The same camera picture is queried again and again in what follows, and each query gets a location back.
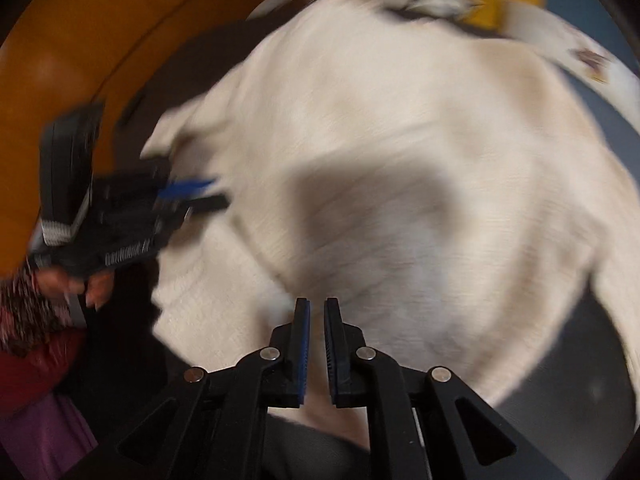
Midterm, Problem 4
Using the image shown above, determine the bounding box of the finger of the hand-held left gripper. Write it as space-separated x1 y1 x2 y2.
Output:
160 176 222 203
185 194 232 217

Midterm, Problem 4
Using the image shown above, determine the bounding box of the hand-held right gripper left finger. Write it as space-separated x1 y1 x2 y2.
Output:
65 297 312 480

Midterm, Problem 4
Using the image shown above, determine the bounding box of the wooden wardrobe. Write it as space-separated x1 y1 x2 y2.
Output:
0 0 301 281

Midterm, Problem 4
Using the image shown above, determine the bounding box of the purple cloth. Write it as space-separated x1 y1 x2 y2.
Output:
0 392 98 480

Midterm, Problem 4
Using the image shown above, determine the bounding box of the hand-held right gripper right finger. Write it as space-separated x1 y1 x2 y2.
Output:
324 297 571 480

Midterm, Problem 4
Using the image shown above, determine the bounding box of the red cloth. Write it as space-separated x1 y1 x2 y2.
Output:
0 330 87 417

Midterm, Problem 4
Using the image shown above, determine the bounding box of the cream knitted sweater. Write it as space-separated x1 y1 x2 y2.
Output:
140 0 640 453

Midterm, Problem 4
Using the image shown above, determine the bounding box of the person's left hand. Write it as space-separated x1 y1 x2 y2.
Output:
37 265 118 311

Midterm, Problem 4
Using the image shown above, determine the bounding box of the white deer print pillow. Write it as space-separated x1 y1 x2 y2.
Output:
500 0 640 126

